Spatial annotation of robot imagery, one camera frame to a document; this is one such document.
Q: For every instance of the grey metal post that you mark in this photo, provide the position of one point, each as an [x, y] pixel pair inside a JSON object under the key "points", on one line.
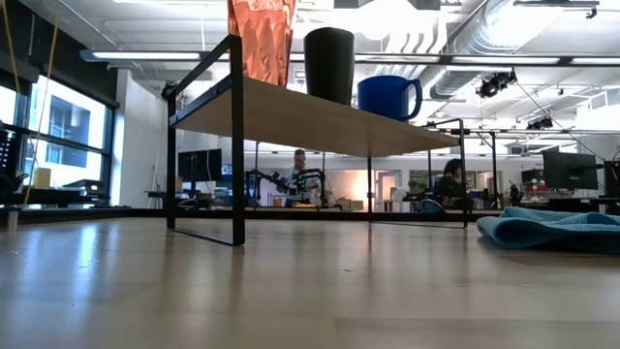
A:
{"points": [[12, 219]]}

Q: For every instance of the teal cloth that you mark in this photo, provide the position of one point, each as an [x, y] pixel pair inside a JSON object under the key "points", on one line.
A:
{"points": [[547, 232]]}

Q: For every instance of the blue plastic mug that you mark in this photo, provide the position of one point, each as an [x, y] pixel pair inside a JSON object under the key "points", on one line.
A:
{"points": [[385, 99]]}

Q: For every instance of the black tall tumbler cup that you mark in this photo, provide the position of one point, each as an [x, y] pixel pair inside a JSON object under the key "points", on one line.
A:
{"points": [[329, 68]]}

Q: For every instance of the black metal table frame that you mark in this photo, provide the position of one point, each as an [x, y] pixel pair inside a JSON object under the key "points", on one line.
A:
{"points": [[121, 213]]}

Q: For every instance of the standing person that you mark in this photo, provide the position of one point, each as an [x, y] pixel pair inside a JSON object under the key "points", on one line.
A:
{"points": [[300, 160]]}

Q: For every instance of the black ceiling spotlight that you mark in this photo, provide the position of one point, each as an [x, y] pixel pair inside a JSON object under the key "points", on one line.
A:
{"points": [[494, 85], [540, 123]]}

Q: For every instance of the red translucent tumbler cup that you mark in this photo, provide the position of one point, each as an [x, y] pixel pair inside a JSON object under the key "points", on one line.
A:
{"points": [[264, 43]]}

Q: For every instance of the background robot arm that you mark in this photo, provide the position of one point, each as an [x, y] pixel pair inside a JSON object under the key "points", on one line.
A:
{"points": [[310, 181], [271, 179]]}

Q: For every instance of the pale yellow cylinder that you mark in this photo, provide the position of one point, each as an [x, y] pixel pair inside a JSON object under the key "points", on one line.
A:
{"points": [[42, 178]]}

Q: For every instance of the wooden shelf with black frame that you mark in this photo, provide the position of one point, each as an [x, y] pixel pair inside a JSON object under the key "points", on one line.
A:
{"points": [[315, 126]]}

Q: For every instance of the black computer monitor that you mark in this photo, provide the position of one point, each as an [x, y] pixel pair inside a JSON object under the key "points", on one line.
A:
{"points": [[199, 166], [612, 178], [569, 169]]}

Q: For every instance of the seated person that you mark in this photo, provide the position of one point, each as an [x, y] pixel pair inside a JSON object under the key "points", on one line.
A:
{"points": [[453, 184]]}

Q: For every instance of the blue rounded seat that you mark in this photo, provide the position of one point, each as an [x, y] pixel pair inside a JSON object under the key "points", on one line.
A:
{"points": [[431, 206]]}

